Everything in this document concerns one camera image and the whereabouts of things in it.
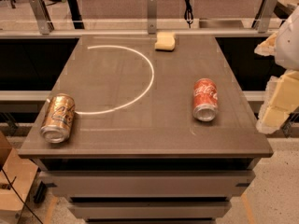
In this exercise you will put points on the left metal rail bracket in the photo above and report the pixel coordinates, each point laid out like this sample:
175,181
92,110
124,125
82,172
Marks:
41,15

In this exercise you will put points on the right metal rail bracket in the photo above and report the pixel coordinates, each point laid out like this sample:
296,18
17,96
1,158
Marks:
266,14

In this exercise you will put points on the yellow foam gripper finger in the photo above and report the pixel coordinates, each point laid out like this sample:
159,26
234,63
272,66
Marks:
281,98
267,47

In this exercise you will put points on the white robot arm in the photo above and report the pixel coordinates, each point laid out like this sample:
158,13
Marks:
287,43

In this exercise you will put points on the yellow sponge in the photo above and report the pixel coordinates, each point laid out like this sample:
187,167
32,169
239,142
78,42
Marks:
165,41

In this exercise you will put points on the cardboard box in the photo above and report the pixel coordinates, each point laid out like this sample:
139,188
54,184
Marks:
16,179

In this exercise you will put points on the red coca-cola can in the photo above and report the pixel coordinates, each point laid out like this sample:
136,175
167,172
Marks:
205,100

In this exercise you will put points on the orange gold soda can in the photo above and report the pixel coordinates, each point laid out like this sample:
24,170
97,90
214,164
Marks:
58,120

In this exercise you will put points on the grey table with drawers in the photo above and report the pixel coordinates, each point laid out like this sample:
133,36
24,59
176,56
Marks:
136,153

